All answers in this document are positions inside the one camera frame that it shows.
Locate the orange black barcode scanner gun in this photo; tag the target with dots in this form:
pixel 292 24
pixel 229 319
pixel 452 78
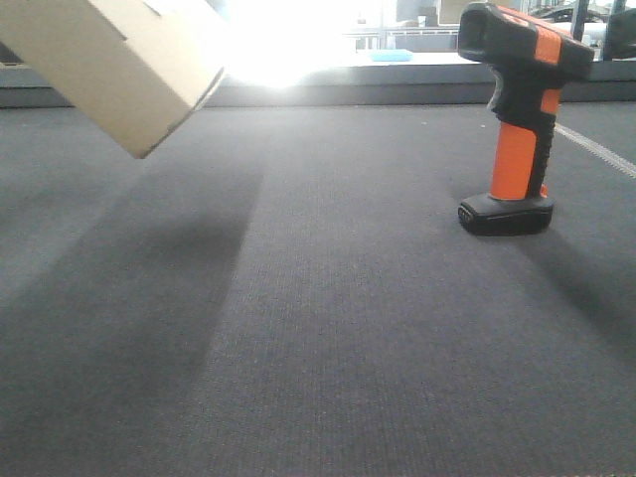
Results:
pixel 532 61

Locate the dark conveyor side rail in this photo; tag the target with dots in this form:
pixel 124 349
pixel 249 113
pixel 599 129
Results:
pixel 403 84

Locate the metal belt lacing seam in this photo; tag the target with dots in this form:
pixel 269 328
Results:
pixel 609 157

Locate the brown cardboard package box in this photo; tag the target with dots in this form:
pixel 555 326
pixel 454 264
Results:
pixel 137 69

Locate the blue flat tray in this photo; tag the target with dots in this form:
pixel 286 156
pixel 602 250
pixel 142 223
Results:
pixel 390 55

